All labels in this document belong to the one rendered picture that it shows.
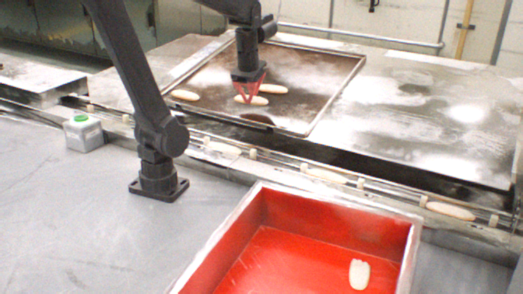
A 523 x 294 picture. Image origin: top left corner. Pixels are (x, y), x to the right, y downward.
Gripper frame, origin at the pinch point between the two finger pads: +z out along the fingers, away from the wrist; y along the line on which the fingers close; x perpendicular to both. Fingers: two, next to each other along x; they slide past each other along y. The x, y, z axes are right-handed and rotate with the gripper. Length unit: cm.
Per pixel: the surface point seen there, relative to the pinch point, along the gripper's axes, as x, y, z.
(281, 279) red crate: 27, 53, 4
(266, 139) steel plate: 4.8, 1.6, 12.0
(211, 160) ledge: -0.4, 24.6, 4.3
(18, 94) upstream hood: -69, 16, 2
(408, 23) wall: 15, -345, 101
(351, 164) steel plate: 30.3, 6.2, 11.7
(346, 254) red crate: 37, 42, 6
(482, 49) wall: 84, -334, 114
